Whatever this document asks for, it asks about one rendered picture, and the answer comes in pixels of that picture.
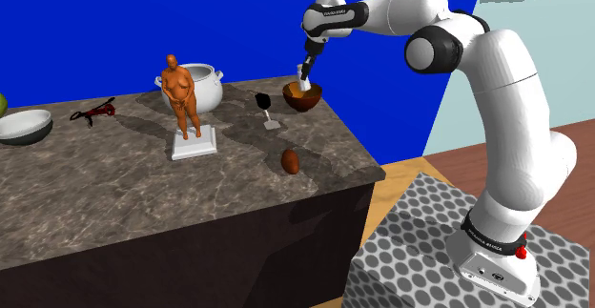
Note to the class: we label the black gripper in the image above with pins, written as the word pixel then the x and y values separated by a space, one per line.
pixel 308 65

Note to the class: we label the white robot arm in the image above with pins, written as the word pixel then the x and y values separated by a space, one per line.
pixel 506 112

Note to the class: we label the brown bowl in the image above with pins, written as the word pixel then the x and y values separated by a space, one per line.
pixel 302 102

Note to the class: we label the black goblet with white foot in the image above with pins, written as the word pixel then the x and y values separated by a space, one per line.
pixel 263 100

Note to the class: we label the brown egg-shaped thing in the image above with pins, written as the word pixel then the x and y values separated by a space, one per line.
pixel 290 162

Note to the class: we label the orange figure on white base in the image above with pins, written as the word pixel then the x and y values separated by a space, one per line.
pixel 179 91

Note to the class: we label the red and black corkscrew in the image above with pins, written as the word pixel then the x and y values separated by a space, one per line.
pixel 100 111

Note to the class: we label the grey dotted robot stand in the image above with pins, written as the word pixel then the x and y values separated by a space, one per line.
pixel 409 260

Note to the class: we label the white and grey bowl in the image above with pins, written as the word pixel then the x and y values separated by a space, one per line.
pixel 21 123

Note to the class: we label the green round fruit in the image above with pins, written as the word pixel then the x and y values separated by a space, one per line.
pixel 2 106

